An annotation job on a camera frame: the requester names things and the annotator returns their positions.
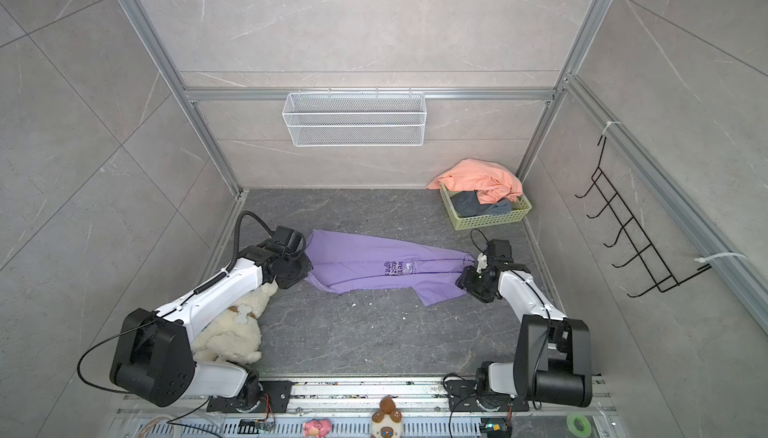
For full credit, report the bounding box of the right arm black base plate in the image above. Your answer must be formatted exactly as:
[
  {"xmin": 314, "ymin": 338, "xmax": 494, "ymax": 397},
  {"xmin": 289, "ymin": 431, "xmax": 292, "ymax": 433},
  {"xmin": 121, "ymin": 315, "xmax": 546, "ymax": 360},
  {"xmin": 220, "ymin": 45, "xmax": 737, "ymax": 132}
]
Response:
[{"xmin": 441, "ymin": 374, "xmax": 530, "ymax": 413}]

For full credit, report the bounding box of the orange t shirt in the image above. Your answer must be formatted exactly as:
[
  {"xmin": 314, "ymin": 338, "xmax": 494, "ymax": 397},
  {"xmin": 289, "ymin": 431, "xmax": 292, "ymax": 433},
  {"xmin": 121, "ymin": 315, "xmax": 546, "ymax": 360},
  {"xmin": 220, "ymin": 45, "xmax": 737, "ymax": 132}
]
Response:
[{"xmin": 426, "ymin": 158, "xmax": 523, "ymax": 204}]

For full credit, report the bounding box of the small electronics board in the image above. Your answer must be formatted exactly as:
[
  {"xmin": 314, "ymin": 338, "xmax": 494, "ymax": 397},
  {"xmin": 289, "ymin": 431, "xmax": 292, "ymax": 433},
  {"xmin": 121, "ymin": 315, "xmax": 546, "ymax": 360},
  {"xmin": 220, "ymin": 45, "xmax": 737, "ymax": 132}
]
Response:
[{"xmin": 237, "ymin": 419, "xmax": 274, "ymax": 435}]

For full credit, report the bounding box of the green plastic basket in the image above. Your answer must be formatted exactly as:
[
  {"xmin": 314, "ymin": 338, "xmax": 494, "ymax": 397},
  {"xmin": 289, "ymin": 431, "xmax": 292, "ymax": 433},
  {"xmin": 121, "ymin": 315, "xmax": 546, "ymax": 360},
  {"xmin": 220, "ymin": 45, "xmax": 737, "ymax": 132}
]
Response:
[{"xmin": 440, "ymin": 184, "xmax": 533, "ymax": 231}]

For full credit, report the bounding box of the white plush dog toy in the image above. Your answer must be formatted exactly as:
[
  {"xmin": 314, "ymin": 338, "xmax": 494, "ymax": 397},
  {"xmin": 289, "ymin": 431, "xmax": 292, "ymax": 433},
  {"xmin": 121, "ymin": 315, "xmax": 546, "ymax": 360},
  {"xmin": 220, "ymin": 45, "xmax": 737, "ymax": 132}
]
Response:
[{"xmin": 191, "ymin": 282, "xmax": 278, "ymax": 365}]

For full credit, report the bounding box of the pink small toy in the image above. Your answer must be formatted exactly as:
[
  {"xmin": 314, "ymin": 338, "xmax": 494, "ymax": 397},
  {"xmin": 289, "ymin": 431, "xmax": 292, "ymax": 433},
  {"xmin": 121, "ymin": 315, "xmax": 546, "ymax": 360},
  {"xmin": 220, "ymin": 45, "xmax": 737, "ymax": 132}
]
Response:
[{"xmin": 302, "ymin": 419, "xmax": 332, "ymax": 438}]

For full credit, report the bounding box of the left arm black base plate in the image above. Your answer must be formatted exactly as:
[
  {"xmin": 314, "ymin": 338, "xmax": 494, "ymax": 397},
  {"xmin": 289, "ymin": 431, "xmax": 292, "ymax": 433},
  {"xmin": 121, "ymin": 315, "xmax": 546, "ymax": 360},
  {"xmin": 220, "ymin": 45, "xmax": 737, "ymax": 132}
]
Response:
[{"xmin": 206, "ymin": 380, "xmax": 293, "ymax": 413}]

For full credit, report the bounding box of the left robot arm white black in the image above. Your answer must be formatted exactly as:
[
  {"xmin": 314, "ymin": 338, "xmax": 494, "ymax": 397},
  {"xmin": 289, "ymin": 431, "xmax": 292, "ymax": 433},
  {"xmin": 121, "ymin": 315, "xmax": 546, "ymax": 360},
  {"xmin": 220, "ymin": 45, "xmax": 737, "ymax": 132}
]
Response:
[{"xmin": 109, "ymin": 226, "xmax": 311, "ymax": 407}]

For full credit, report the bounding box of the purple t shirt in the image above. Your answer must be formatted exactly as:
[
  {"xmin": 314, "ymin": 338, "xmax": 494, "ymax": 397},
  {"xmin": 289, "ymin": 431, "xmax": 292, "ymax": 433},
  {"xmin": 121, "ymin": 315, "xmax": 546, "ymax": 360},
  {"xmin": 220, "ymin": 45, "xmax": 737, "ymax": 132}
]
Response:
[{"xmin": 306, "ymin": 229, "xmax": 475, "ymax": 306}]

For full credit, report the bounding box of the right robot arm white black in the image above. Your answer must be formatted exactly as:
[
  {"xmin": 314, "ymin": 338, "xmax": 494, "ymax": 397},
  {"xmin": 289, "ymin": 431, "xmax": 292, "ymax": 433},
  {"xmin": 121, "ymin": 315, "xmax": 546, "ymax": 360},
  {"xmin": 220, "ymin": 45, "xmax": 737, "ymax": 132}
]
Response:
[{"xmin": 456, "ymin": 239, "xmax": 593, "ymax": 410}]

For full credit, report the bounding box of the green tape roll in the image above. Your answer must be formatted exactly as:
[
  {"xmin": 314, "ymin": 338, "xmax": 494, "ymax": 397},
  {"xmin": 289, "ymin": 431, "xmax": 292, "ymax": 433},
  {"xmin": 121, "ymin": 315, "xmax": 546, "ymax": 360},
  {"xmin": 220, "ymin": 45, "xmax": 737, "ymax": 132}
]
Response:
[{"xmin": 566, "ymin": 413, "xmax": 593, "ymax": 438}]

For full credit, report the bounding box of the dark blue t shirt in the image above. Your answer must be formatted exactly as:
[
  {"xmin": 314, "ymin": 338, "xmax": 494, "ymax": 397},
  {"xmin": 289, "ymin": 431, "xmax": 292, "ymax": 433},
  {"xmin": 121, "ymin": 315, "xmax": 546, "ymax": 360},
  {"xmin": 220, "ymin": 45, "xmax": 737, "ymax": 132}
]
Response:
[{"xmin": 450, "ymin": 191, "xmax": 514, "ymax": 218}]

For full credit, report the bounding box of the brown white small plush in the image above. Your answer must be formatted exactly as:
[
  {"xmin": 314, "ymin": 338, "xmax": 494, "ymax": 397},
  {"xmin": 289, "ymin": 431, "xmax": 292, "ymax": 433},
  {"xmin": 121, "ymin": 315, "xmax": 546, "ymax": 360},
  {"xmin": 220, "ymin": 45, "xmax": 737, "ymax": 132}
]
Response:
[{"xmin": 370, "ymin": 396, "xmax": 404, "ymax": 438}]

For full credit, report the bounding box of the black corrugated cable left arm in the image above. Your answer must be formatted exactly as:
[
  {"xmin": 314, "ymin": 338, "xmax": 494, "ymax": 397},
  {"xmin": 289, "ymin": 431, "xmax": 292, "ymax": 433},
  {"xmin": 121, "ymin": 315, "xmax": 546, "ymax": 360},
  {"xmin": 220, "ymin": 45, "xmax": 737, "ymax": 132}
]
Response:
[{"xmin": 226, "ymin": 210, "xmax": 276, "ymax": 271}]

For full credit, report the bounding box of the white wire mesh basket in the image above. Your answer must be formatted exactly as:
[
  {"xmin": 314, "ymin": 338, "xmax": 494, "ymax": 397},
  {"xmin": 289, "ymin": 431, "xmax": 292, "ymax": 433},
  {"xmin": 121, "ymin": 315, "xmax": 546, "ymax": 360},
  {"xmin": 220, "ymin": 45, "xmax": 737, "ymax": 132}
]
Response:
[{"xmin": 282, "ymin": 92, "xmax": 427, "ymax": 147}]

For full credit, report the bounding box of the aluminium frame rail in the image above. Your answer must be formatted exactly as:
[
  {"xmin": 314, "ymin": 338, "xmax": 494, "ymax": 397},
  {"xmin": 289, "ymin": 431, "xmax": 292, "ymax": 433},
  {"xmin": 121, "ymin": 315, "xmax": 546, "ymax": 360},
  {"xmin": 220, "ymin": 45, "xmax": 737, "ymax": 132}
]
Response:
[{"xmin": 92, "ymin": 0, "xmax": 242, "ymax": 196}]

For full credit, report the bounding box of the green yellow electronics box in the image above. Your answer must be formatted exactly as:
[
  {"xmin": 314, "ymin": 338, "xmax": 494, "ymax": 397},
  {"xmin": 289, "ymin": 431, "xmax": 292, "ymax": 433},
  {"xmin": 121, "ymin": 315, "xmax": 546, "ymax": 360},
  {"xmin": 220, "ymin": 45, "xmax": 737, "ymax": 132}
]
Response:
[{"xmin": 480, "ymin": 418, "xmax": 512, "ymax": 438}]

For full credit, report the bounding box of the black wire hook rack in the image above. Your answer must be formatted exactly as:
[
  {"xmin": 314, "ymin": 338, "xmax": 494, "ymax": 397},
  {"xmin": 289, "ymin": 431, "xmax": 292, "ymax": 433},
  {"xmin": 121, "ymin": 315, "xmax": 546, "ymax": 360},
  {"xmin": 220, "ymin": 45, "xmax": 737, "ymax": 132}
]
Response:
[{"xmin": 575, "ymin": 136, "xmax": 712, "ymax": 299}]

